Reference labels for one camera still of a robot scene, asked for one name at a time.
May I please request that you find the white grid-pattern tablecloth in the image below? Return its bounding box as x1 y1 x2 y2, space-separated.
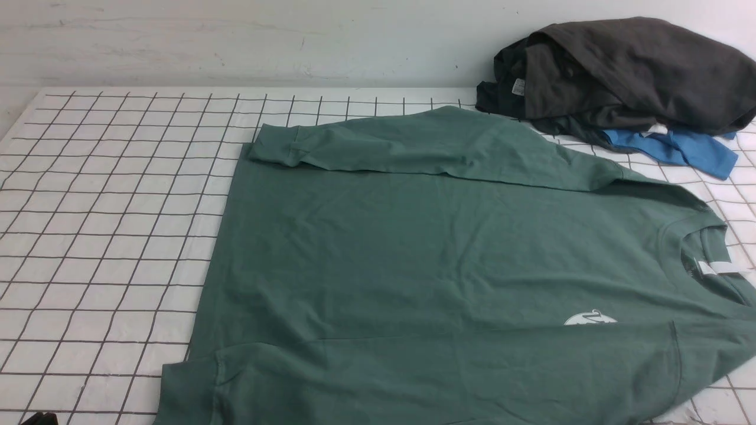
2 89 754 424

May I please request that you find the dark grey garment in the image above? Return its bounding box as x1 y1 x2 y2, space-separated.
475 17 755 149

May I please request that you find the blue garment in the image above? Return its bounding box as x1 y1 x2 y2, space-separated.
602 129 739 180

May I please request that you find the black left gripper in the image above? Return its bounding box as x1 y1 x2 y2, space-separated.
21 412 58 425

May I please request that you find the green long-sleeve top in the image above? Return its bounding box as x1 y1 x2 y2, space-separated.
155 106 754 424

